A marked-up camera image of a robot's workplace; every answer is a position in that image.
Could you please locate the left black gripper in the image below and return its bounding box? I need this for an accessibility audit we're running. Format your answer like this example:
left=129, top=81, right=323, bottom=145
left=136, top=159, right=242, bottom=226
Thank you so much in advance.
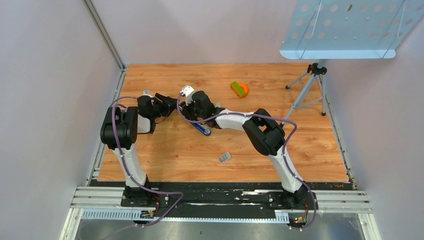
left=150, top=94, right=179, bottom=120

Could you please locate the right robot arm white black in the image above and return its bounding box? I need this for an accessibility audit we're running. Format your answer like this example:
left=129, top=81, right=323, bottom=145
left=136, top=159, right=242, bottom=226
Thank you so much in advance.
left=176, top=85, right=309, bottom=209

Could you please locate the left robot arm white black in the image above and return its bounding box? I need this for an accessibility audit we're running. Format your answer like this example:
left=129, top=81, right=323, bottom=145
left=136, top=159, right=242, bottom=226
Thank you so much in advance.
left=100, top=91, right=177, bottom=207

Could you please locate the green orange tape dispenser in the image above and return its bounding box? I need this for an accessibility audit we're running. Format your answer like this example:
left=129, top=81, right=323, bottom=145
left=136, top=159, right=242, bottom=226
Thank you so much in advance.
left=230, top=81, right=249, bottom=99

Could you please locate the grey staple block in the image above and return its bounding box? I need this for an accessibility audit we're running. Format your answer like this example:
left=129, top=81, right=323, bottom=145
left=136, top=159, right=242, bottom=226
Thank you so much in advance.
left=217, top=152, right=232, bottom=164

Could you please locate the grey tripod stand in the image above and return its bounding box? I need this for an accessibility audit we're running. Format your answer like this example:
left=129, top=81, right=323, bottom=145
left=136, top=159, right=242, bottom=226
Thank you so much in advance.
left=285, top=59, right=328, bottom=119

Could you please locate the light blue perforated tray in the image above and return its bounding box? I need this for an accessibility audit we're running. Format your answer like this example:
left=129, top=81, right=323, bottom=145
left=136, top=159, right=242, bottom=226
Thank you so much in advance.
left=280, top=0, right=424, bottom=60

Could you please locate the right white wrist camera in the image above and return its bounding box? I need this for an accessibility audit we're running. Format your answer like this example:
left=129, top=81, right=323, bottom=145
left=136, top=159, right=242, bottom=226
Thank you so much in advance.
left=180, top=85, right=195, bottom=106

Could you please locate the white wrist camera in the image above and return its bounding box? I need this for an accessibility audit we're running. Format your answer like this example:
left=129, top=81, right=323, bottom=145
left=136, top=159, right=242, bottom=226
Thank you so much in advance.
left=180, top=85, right=195, bottom=106
left=142, top=89, right=153, bottom=98

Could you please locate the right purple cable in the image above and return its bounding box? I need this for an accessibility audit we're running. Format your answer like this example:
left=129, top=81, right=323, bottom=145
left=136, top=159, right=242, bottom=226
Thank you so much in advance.
left=176, top=92, right=318, bottom=231

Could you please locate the purple cable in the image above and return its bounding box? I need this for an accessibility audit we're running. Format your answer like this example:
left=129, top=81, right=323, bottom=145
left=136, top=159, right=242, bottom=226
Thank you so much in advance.
left=110, top=96, right=185, bottom=228
left=176, top=92, right=318, bottom=231

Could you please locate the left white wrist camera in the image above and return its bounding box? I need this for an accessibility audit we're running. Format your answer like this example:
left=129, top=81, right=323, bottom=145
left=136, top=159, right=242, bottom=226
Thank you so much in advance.
left=142, top=89, right=153, bottom=98

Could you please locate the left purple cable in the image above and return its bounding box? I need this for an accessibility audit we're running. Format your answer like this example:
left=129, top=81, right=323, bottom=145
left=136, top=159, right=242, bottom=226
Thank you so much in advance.
left=110, top=96, right=185, bottom=228

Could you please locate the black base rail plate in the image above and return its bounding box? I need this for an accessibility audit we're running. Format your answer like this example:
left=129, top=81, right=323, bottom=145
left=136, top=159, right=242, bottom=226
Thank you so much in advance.
left=93, top=181, right=351, bottom=222

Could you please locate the white slotted cable duct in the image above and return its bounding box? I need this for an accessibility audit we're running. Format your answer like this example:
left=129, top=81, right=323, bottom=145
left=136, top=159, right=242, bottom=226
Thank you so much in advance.
left=80, top=208, right=290, bottom=224

